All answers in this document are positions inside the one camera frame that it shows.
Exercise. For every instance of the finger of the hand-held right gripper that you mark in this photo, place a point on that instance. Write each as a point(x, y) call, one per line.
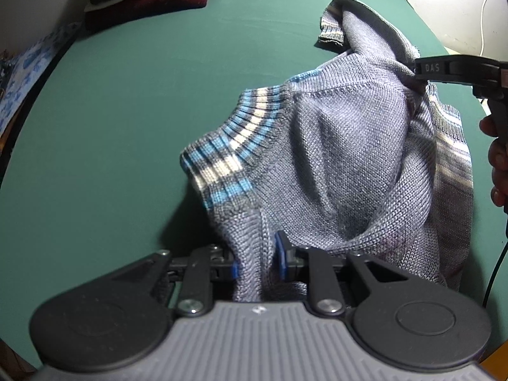
point(428, 69)

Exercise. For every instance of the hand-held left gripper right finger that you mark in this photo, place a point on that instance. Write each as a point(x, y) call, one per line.
point(282, 258)

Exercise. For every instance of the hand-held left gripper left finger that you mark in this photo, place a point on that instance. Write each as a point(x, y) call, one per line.
point(235, 276)

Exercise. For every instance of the grey knit sweater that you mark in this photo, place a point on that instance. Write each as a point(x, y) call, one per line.
point(337, 147)

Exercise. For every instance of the person's right hand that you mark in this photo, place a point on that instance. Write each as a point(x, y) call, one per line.
point(500, 166)

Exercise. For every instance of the green table mat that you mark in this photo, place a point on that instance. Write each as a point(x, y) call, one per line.
point(139, 107)

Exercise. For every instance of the blue floral cloth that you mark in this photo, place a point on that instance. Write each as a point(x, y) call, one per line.
point(35, 63)

